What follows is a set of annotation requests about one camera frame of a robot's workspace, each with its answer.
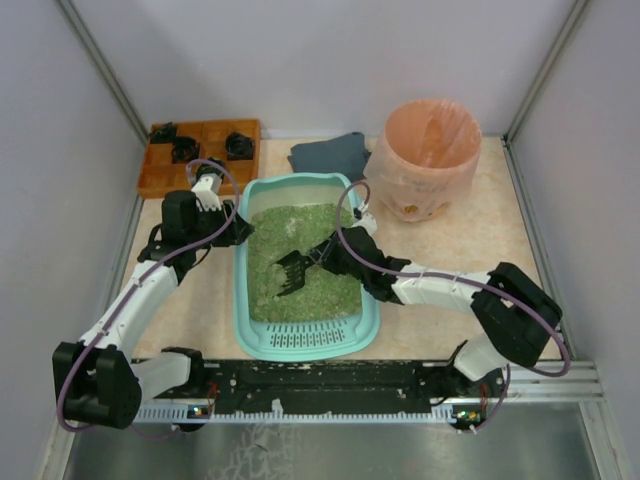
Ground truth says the black slotted litter scoop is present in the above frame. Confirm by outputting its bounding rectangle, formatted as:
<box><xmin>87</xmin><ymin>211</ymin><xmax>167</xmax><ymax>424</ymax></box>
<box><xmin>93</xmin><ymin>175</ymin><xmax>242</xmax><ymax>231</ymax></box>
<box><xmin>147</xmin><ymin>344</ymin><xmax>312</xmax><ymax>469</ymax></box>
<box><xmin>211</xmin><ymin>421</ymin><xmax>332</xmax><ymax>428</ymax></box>
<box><xmin>275</xmin><ymin>250</ymin><xmax>323</xmax><ymax>297</ymax></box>

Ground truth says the teal plastic litter box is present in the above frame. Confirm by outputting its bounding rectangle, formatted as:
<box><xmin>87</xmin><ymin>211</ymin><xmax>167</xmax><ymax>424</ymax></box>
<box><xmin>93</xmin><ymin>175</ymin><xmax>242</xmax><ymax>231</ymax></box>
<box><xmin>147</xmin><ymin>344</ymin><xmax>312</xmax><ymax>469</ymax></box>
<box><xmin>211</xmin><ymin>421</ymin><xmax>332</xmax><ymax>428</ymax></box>
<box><xmin>233</xmin><ymin>173</ymin><xmax>380</xmax><ymax>362</ymax></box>

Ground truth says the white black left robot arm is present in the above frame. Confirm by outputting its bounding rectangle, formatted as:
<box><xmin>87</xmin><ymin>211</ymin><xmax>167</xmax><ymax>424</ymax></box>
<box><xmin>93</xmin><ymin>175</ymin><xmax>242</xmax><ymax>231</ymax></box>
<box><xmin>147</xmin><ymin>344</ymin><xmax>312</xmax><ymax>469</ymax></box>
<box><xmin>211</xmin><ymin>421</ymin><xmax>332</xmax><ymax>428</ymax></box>
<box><xmin>52</xmin><ymin>190</ymin><xmax>253</xmax><ymax>433</ymax></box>

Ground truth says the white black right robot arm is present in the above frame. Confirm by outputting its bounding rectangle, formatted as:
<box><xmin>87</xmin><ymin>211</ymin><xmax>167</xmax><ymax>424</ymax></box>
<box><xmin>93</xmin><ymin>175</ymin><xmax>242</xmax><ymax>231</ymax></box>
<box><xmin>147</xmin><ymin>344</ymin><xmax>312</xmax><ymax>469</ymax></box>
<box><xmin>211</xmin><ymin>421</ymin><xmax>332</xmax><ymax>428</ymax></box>
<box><xmin>234</xmin><ymin>206</ymin><xmax>562</xmax><ymax>381</ymax></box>

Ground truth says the dark patterned rolled cloth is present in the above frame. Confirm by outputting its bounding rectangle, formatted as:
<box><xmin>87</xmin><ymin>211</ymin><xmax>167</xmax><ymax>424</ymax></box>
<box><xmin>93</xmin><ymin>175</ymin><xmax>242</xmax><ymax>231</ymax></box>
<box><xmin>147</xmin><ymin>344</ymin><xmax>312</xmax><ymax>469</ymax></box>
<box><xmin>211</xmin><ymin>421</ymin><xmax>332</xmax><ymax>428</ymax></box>
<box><xmin>207</xmin><ymin>157</ymin><xmax>225</xmax><ymax>169</ymax></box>

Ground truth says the wooden compartment tray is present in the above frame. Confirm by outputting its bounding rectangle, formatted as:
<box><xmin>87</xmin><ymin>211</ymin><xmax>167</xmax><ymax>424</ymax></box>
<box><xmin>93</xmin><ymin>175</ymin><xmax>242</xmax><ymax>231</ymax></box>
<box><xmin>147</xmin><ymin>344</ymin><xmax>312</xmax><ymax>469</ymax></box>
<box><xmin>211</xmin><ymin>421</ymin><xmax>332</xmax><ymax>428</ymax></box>
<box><xmin>137</xmin><ymin>118</ymin><xmax>261</xmax><ymax>199</ymax></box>

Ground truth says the folded dark grey cloth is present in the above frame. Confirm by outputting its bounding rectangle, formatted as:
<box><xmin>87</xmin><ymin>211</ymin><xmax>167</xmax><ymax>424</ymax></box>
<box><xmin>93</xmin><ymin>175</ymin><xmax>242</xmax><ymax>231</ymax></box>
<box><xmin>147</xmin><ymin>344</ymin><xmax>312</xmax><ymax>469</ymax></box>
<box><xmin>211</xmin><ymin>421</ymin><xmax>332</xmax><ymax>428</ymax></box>
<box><xmin>288</xmin><ymin>132</ymin><xmax>371</xmax><ymax>182</ymax></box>

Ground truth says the orange bagged trash bin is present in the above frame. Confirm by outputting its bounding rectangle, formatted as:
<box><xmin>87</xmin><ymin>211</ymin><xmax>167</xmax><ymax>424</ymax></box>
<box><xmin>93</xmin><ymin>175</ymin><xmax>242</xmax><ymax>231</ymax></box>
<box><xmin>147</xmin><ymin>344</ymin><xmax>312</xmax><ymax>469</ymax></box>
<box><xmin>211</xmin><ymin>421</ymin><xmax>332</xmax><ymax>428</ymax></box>
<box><xmin>363</xmin><ymin>98</ymin><xmax>482</xmax><ymax>222</ymax></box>

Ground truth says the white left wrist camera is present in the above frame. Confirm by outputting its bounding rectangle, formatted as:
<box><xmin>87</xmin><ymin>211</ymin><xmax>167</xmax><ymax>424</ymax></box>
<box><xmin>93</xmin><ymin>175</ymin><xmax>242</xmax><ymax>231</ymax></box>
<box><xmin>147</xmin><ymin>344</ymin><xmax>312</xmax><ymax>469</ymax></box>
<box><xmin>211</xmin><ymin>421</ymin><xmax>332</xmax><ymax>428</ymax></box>
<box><xmin>190</xmin><ymin>173</ymin><xmax>222</xmax><ymax>212</ymax></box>

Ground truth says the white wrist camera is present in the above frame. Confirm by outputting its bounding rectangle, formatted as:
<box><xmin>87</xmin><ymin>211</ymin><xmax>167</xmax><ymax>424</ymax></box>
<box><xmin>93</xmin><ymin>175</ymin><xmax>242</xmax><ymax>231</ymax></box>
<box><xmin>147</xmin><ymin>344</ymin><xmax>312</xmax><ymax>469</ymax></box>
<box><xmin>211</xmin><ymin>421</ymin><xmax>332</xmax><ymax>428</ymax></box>
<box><xmin>190</xmin><ymin>173</ymin><xmax>222</xmax><ymax>212</ymax></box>
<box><xmin>352</xmin><ymin>204</ymin><xmax>377</xmax><ymax>236</ymax></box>

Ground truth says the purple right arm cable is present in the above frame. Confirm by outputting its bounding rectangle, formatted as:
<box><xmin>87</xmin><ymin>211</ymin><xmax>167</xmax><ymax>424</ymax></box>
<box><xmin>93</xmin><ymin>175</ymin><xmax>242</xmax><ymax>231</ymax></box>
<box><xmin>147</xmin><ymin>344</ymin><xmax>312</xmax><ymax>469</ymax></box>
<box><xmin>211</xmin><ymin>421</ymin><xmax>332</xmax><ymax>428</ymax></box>
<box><xmin>333</xmin><ymin>180</ymin><xmax>572</xmax><ymax>434</ymax></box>

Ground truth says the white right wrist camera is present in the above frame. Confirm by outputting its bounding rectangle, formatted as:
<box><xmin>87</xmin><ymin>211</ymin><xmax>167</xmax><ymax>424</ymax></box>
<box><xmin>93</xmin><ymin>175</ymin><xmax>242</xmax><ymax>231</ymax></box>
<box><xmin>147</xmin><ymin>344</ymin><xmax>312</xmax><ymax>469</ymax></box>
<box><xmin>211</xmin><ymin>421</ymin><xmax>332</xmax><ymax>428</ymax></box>
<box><xmin>352</xmin><ymin>204</ymin><xmax>377</xmax><ymax>236</ymax></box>

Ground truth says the black rail base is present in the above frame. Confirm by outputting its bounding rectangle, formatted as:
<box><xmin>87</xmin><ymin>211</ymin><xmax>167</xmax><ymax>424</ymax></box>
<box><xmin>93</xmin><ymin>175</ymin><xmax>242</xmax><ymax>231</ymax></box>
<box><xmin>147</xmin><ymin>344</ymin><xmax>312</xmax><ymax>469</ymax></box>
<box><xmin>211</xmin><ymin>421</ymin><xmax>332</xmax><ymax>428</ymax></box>
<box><xmin>159</xmin><ymin>360</ymin><xmax>505</xmax><ymax>415</ymax></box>

